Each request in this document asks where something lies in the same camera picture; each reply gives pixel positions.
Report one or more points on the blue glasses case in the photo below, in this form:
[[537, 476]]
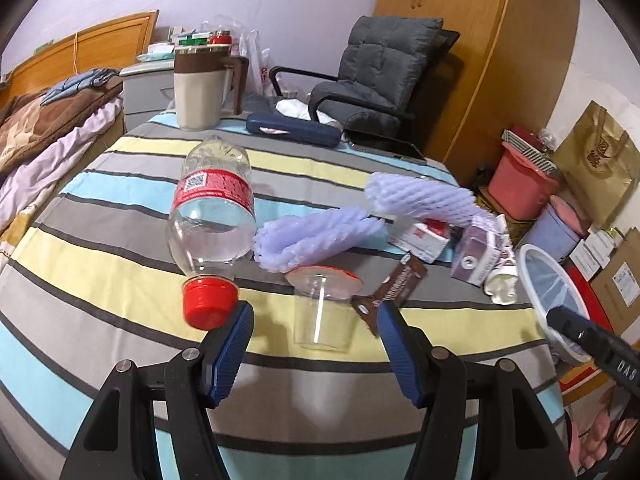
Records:
[[295, 127]]

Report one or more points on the green and white boxes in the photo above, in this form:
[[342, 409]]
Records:
[[190, 38]]

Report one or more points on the crumpled white wrapper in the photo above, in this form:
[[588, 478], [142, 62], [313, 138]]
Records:
[[502, 280]]

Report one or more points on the purple drink carton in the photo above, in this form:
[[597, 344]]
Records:
[[472, 260]]

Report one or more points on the strawberry milk carton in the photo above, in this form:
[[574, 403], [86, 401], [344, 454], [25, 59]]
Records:
[[422, 240]]

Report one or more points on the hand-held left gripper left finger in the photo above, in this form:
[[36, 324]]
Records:
[[232, 355]]

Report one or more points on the black office chair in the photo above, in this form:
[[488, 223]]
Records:
[[320, 100]]

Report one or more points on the lilac bed sheet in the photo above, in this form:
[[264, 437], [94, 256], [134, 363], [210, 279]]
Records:
[[50, 160]]

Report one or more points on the white trash bin with liner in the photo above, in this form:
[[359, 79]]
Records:
[[545, 280]]

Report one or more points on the wooden bed headboard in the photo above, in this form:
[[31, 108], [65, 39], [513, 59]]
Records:
[[115, 40]]

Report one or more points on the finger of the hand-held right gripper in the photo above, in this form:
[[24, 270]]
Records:
[[585, 332]]

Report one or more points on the striped gift box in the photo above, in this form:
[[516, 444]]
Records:
[[530, 147]]

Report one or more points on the white foam fruit net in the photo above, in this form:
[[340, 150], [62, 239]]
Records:
[[415, 195], [300, 240]]

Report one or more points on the pale blue bucket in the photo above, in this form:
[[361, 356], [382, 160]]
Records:
[[545, 232]]

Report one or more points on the clear bottle with red cap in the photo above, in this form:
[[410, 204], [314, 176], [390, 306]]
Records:
[[210, 220]]

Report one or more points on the clear plastic cup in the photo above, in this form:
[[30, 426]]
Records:
[[320, 320]]

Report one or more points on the stack of white boxes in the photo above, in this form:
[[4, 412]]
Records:
[[595, 255]]

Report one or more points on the pink plastic bucket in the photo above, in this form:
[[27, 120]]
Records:
[[520, 185]]

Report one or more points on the blue folded cloth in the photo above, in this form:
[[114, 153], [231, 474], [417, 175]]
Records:
[[75, 85]]

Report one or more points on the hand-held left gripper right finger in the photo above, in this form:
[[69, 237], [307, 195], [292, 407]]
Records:
[[395, 350]]

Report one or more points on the smartphone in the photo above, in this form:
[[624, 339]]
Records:
[[395, 149]]

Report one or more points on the grey chair cushion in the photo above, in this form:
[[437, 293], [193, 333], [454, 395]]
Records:
[[385, 65]]

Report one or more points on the white tissue on chair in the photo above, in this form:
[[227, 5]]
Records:
[[300, 109]]

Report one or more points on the brown snack wrapper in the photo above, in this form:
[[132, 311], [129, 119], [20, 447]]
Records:
[[395, 285]]

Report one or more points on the gold paper bag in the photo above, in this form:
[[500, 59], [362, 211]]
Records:
[[595, 160]]

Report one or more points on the cardboard box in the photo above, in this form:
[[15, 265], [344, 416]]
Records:
[[622, 280]]

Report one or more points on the red can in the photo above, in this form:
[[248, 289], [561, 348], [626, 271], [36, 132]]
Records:
[[220, 38]]

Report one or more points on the grey bedside cabinet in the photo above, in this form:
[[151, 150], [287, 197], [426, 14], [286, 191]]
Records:
[[145, 90]]

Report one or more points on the wooden wardrobe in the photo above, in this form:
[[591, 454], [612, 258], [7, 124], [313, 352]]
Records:
[[500, 60]]

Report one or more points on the brown blanket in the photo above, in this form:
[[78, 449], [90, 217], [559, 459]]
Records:
[[30, 125]]

